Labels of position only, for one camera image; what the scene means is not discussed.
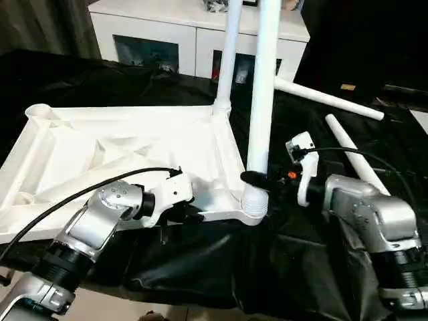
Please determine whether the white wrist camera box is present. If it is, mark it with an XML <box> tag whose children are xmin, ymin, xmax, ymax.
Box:
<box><xmin>148</xmin><ymin>170</ymin><xmax>197</xmax><ymax>228</ymax></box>
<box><xmin>285</xmin><ymin>131</ymin><xmax>320</xmax><ymax>207</ymax></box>

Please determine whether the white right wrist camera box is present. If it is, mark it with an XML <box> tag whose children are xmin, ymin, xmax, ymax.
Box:
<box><xmin>285</xmin><ymin>131</ymin><xmax>320</xmax><ymax>207</ymax></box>

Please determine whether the white sideboard with glass doors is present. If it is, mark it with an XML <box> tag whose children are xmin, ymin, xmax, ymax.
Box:
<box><xmin>88</xmin><ymin>0</ymin><xmax>310</xmax><ymax>84</ymax></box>

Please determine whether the black cabinet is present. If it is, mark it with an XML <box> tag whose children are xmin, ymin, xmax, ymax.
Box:
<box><xmin>294</xmin><ymin>0</ymin><xmax>428</xmax><ymax>101</ymax></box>

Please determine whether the grey curtain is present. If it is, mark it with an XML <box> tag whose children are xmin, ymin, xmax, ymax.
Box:
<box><xmin>0</xmin><ymin>0</ymin><xmax>101</xmax><ymax>60</ymax></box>

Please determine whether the white plastic table leg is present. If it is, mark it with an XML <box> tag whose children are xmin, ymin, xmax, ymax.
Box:
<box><xmin>239</xmin><ymin>0</ymin><xmax>284</xmax><ymax>220</ymax></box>
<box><xmin>212</xmin><ymin>0</ymin><xmax>244</xmax><ymax>116</ymax></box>
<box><xmin>274</xmin><ymin>76</ymin><xmax>387</xmax><ymax>122</ymax></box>
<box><xmin>324</xmin><ymin>113</ymin><xmax>393</xmax><ymax>199</ymax></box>

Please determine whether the white plastic table top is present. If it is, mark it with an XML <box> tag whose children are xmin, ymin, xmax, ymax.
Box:
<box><xmin>0</xmin><ymin>102</ymin><xmax>271</xmax><ymax>245</ymax></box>

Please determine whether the black mat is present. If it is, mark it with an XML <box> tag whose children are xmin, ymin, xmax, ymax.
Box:
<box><xmin>0</xmin><ymin>48</ymin><xmax>428</xmax><ymax>321</ymax></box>

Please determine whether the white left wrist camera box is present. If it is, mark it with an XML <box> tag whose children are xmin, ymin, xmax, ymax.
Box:
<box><xmin>148</xmin><ymin>170</ymin><xmax>197</xmax><ymax>228</ymax></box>

